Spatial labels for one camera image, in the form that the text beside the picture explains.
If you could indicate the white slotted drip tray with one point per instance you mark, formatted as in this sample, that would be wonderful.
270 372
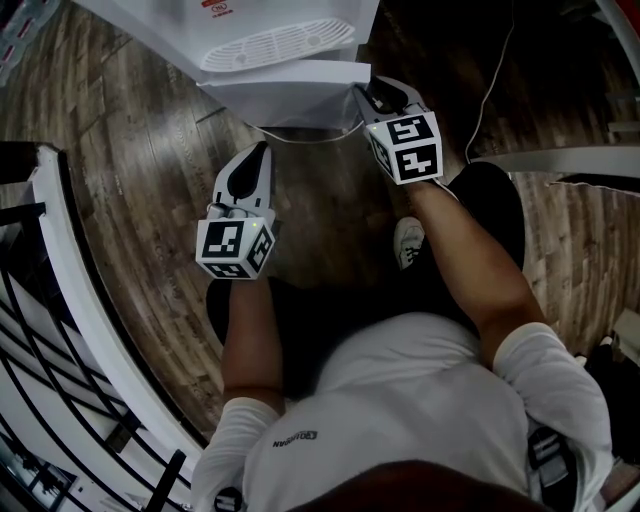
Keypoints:
280 42

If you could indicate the white curved furniture edge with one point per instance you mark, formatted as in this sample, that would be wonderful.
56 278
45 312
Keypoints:
620 35

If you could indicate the person's white shoe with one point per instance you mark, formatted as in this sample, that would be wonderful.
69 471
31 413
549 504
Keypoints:
407 242

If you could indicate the person's right forearm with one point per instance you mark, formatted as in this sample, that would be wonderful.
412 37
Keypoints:
470 260

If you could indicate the person's left forearm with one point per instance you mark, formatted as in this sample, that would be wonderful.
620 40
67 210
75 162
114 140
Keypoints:
250 340

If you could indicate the white cabinet door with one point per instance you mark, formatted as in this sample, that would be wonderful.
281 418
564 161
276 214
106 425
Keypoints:
280 95

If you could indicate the white and black railing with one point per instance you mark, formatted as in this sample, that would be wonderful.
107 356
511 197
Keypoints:
75 320

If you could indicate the white table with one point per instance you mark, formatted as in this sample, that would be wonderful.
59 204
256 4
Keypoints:
575 161

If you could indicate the white water dispenser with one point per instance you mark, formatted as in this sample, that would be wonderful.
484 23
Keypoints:
165 20

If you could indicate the person's white shirt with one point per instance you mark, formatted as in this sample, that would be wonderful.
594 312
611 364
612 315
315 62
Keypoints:
410 400

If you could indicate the person's black trousers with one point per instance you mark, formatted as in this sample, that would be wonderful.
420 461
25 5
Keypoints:
350 305

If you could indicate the grey packets with red marks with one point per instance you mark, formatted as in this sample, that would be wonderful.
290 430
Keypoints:
22 30

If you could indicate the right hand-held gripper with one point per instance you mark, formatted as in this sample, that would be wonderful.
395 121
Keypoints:
410 145

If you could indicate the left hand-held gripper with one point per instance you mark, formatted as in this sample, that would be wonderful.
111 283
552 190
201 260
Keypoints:
235 245

